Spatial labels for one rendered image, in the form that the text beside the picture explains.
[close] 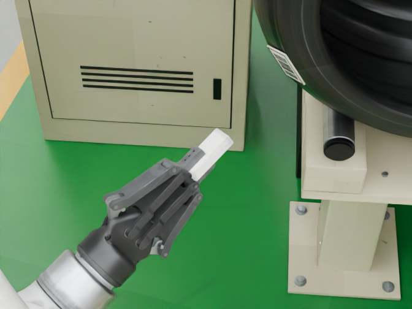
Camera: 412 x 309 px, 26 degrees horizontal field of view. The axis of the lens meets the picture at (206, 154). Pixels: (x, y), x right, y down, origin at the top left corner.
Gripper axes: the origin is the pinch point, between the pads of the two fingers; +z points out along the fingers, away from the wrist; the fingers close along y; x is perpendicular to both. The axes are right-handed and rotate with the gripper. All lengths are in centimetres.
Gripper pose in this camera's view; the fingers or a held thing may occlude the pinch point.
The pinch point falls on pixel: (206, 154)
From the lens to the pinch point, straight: 114.5
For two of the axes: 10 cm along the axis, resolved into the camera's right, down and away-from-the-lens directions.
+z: 6.9, -7.2, 1.1
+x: 5.3, 3.9, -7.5
